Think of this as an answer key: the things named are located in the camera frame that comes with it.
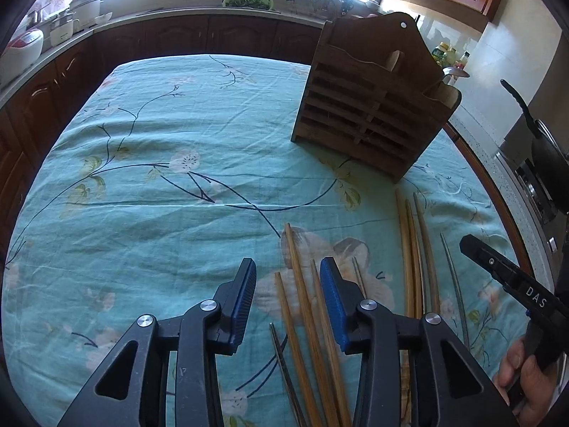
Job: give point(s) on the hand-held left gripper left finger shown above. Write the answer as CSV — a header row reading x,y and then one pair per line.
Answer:
x,y
244,302

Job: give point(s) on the wooden utensil holder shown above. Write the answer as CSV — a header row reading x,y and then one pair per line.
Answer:
x,y
355,111

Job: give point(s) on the brown wooden chopstick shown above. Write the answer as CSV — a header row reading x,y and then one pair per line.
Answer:
x,y
289,333
297,293
336,382

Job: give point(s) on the metal chopstick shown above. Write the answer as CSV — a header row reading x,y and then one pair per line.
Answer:
x,y
286,373
453,284
359,275

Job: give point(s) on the yellow oil bottle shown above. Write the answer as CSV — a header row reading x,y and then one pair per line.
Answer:
x,y
443,52

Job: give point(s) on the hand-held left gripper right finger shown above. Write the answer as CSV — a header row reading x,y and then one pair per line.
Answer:
x,y
333,307

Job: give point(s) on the person's right hand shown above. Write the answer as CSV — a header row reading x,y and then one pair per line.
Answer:
x,y
531,391

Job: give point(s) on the green colander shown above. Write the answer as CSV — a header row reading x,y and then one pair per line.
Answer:
x,y
247,0

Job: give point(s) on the wooden spoon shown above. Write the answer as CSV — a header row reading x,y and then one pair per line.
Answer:
x,y
394,60

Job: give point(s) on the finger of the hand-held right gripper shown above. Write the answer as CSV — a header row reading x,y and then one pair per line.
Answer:
x,y
489,260

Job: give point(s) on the small white bowl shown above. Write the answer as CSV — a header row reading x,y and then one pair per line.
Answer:
x,y
103,18

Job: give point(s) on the gas stove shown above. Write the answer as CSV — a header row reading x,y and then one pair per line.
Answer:
x,y
531,191

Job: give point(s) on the white cooking pot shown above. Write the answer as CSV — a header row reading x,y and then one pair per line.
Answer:
x,y
86,6

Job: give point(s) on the black wok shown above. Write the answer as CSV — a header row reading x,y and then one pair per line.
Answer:
x,y
546,155

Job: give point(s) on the teal floral tablecloth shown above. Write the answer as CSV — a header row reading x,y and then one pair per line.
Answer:
x,y
178,231

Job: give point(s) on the metal spoon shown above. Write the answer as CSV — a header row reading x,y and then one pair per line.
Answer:
x,y
453,71

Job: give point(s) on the white blender jug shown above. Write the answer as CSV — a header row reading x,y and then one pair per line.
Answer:
x,y
60,31

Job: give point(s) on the white rice cooker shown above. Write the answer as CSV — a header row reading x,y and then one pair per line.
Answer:
x,y
24,49

